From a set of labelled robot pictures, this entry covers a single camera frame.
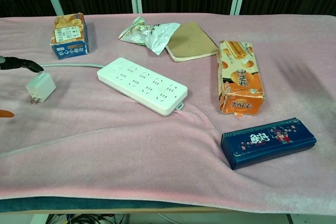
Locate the silver snack bag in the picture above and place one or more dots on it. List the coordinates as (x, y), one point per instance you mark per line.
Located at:
(152, 35)

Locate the dark blue pencil case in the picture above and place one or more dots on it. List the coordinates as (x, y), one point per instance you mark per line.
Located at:
(267, 142)

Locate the orange egg roll box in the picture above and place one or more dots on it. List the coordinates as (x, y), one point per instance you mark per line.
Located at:
(241, 82)

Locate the white power strip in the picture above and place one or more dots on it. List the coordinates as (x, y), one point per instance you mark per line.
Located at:
(141, 85)

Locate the white plug adapter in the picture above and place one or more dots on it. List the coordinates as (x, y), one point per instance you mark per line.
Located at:
(42, 86)

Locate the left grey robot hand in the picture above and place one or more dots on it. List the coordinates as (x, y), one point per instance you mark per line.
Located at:
(15, 63)

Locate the brown spiral notebook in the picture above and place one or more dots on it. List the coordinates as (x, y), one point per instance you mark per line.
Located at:
(189, 43)

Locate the orange and blue cookie box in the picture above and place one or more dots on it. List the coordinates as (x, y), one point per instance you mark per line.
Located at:
(69, 35)

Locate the pink fleece table cloth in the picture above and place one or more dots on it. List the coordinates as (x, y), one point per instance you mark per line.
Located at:
(105, 142)

